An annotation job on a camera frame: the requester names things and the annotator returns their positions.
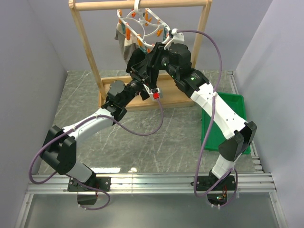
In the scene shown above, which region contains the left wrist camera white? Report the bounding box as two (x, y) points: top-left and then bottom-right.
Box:
(144, 85), (162, 100)

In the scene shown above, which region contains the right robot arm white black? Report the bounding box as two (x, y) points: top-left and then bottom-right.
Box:
(146, 42), (257, 190)

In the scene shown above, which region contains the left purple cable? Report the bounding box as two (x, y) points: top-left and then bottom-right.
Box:
(28, 98), (164, 211)

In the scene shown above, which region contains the black underwear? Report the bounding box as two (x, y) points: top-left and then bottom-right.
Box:
(126, 48), (159, 101)

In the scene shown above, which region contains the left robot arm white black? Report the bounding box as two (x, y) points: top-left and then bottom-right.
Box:
(38, 56), (154, 191)

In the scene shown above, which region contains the green plastic tray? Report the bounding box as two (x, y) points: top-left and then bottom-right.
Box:
(201, 92), (247, 152)

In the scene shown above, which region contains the wooden hanging rack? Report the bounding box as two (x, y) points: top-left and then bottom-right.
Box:
(68, 0), (212, 108)

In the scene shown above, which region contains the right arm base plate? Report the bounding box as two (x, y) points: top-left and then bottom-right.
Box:
(194, 175), (238, 191)

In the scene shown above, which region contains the white plastic clip hanger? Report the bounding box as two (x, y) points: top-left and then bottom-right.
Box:
(116, 0), (170, 49)

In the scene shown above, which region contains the aluminium mounting rail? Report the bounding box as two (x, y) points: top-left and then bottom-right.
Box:
(26, 173), (276, 195)

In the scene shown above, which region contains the grey underwear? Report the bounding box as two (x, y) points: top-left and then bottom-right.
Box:
(114, 23), (138, 64)

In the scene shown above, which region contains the purple cable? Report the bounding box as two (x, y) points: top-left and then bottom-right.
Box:
(28, 98), (164, 211)
(177, 28), (239, 209)

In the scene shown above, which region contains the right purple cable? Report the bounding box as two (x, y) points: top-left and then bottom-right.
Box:
(177, 28), (239, 209)

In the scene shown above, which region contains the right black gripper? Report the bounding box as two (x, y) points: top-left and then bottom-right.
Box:
(144, 43), (179, 81)

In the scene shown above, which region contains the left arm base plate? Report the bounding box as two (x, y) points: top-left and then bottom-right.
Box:
(67, 177), (111, 192)

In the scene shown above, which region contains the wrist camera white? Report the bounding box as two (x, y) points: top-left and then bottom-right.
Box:
(144, 85), (162, 100)
(162, 28), (185, 49)

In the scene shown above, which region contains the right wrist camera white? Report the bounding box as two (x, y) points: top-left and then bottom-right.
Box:
(162, 28), (185, 49)

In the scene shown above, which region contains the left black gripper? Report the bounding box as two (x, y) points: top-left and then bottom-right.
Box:
(122, 59), (154, 107)

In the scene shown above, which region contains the teal clothes peg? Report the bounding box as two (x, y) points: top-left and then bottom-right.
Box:
(139, 46), (148, 54)

